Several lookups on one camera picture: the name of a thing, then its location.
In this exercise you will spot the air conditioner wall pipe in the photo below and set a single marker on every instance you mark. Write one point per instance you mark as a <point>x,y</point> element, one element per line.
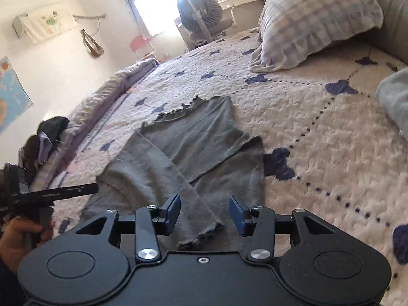
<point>89,16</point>

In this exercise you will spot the white desk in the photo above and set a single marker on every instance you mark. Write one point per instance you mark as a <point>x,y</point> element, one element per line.
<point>245,0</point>

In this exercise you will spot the air conditioner with cloth cover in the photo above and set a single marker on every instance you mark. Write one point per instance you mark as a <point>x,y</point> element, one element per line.
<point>47,22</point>

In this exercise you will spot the grey long-sleeved top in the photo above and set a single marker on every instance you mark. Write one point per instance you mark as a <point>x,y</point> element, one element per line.
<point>191,146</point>

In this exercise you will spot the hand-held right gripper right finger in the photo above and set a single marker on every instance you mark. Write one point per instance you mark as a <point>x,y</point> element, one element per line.
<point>237,215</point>

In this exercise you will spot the quilted bedspread with blue patches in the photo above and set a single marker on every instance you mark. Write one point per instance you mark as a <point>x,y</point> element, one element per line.
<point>318,153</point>

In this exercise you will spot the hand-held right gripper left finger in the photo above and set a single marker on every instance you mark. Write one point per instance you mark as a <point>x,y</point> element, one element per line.
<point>173,213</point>

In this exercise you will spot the blue window curtain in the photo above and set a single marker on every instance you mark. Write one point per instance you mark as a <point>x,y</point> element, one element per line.
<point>137,12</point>

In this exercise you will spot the person's left hand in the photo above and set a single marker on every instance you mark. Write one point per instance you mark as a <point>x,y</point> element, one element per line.
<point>14,242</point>

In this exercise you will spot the world map poster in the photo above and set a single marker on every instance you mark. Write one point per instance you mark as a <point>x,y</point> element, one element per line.
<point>11,98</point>

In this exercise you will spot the pink chair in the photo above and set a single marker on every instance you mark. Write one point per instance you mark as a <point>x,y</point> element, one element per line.
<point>140,43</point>

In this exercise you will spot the grey office chair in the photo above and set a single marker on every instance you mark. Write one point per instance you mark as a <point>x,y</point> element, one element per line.
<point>200,11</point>

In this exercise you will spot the black garment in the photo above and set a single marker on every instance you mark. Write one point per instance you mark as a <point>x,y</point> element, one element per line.
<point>54,127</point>

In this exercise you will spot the grey headboard cushion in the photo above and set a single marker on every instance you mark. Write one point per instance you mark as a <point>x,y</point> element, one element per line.
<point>392,16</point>

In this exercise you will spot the folded plaid quilt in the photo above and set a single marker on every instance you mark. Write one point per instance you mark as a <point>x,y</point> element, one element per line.
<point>105,98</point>

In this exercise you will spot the light grey folded garment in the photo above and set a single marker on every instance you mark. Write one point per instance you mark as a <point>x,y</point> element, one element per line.
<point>395,102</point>

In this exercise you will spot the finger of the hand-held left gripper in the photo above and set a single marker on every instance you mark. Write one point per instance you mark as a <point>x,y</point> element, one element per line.
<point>81,190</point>

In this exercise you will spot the plaid ruffled pillow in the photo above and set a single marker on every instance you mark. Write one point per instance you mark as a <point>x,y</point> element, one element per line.
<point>318,19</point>

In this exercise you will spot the purple garment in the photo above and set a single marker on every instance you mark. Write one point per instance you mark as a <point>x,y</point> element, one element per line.
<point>45,148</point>

